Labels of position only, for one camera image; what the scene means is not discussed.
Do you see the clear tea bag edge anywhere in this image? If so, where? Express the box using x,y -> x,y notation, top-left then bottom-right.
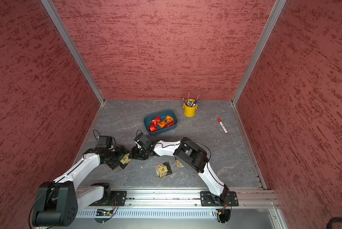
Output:
119,154 -> 131,169

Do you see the aluminium front rail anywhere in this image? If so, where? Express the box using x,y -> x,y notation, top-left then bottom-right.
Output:
65,188 -> 279,209

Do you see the aluminium corner profile right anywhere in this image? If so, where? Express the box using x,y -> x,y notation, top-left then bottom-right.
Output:
231,0 -> 288,104

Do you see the red white marker pen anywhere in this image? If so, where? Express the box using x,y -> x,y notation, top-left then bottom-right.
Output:
217,118 -> 229,134

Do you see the yellow metal pencil bucket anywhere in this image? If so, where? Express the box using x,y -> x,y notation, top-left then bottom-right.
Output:
183,99 -> 198,117

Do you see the clear tea bag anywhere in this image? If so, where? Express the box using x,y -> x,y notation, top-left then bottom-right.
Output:
156,162 -> 173,178
175,160 -> 184,168

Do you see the aluminium corner profile left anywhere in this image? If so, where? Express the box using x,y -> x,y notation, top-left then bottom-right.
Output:
41,0 -> 106,106

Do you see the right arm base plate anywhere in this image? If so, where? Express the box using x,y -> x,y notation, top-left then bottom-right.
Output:
200,191 -> 239,207

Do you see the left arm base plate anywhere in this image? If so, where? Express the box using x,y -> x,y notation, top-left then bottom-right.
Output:
91,191 -> 127,207

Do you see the teal plastic storage box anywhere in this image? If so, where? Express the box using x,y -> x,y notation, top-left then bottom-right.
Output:
143,109 -> 178,136

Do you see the red foil tea bag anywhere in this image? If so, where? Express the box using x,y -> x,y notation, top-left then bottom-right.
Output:
164,121 -> 175,128
151,115 -> 161,126
148,123 -> 158,132

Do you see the aluminium corner profile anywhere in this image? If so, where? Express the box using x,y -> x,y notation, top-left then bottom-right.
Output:
231,0 -> 288,104
41,0 -> 106,106

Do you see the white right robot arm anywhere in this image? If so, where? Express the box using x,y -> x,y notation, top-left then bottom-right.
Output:
129,133 -> 229,206

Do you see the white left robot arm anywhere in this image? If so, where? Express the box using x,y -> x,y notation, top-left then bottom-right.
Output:
28,135 -> 130,229

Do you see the orange foil tea bag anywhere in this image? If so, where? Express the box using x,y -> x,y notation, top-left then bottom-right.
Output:
158,115 -> 173,128

